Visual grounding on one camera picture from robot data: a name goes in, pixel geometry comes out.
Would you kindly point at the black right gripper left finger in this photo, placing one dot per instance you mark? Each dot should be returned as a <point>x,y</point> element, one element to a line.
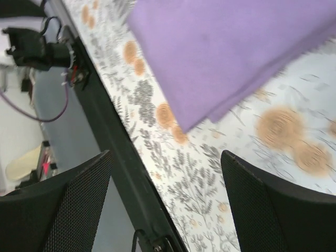
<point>61,213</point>

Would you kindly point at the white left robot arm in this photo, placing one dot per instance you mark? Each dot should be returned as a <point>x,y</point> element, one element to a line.
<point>55,44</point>

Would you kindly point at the purple t shirt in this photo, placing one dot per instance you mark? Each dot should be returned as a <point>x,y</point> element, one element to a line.
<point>208,55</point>

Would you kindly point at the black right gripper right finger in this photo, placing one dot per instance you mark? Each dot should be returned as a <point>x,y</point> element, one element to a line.
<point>273,214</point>

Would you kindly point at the floral patterned table mat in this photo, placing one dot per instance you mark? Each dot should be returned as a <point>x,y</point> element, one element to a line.
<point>286,127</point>

